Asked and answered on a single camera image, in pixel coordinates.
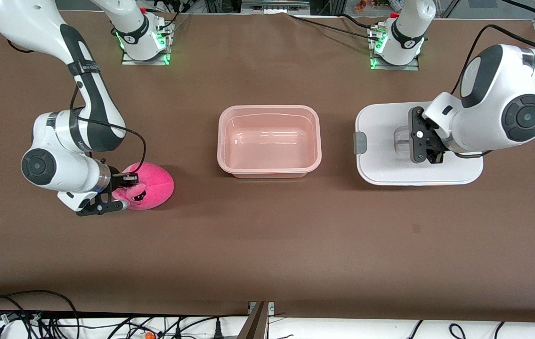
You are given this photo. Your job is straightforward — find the pink plush toy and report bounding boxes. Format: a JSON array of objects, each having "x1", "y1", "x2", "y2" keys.
[{"x1": 112, "y1": 161, "x2": 175, "y2": 210}]

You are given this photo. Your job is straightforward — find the white box lid grey latches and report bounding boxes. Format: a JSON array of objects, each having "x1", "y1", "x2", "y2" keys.
[{"x1": 353, "y1": 103, "x2": 484, "y2": 186}]

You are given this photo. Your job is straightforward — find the translucent pink plastic box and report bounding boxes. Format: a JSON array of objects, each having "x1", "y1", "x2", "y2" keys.
[{"x1": 217, "y1": 105, "x2": 321, "y2": 178}]

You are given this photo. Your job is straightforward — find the brown table cover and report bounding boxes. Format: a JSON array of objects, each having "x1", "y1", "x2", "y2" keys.
[{"x1": 0, "y1": 9, "x2": 535, "y2": 317}]

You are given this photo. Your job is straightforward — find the colourful small figurines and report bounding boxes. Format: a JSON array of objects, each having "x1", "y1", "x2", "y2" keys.
[{"x1": 355, "y1": 0, "x2": 405, "y2": 12}]

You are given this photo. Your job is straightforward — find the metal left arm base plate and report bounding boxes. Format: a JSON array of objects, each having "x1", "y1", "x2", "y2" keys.
[{"x1": 370, "y1": 24, "x2": 420, "y2": 71}]

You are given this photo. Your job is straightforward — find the black looped cable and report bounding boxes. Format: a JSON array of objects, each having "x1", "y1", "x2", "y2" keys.
[{"x1": 0, "y1": 290, "x2": 81, "y2": 339}]

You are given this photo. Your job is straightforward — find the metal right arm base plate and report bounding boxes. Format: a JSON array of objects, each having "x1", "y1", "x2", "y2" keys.
[{"x1": 122, "y1": 21, "x2": 170, "y2": 66}]

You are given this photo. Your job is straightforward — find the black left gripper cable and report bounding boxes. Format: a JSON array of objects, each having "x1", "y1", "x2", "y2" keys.
[{"x1": 450, "y1": 24, "x2": 535, "y2": 96}]

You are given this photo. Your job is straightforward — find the black cable across table edge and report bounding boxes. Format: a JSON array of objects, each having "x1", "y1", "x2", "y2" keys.
[{"x1": 288, "y1": 13, "x2": 386, "y2": 42}]

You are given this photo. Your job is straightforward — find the black cable with plug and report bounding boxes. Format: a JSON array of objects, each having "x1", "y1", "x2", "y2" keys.
[{"x1": 169, "y1": 315, "x2": 249, "y2": 339}]

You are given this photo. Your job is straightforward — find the aluminium profile post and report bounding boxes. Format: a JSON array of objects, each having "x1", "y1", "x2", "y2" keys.
[{"x1": 237, "y1": 301, "x2": 275, "y2": 339}]

